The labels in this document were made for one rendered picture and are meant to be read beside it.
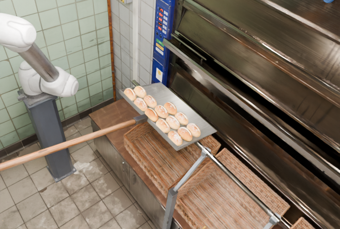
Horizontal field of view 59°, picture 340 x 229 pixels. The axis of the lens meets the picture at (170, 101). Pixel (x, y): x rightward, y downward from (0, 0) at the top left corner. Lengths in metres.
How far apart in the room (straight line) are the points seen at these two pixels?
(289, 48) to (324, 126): 0.41
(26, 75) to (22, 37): 0.60
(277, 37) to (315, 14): 0.21
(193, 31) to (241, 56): 0.38
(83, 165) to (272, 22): 2.19
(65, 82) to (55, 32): 0.76
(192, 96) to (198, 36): 0.51
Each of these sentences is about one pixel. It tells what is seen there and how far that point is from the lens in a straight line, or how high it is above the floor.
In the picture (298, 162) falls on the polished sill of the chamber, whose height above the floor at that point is 1.18.
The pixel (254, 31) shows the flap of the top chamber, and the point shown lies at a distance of 1.61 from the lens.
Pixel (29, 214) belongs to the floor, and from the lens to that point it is 2.92.
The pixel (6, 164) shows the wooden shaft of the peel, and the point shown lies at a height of 1.45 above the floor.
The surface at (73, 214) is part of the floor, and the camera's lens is 2.83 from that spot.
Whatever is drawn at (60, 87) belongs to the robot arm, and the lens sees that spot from 1.99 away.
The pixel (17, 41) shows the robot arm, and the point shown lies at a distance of 1.54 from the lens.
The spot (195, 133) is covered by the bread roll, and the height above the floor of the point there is 1.21.
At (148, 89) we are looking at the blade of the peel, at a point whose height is 1.17.
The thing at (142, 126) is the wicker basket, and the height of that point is 0.73.
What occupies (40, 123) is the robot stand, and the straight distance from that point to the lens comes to 2.37.
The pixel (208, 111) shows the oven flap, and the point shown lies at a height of 1.00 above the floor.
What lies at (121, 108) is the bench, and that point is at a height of 0.58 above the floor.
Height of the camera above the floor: 2.54
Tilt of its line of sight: 45 degrees down
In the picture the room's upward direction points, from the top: 7 degrees clockwise
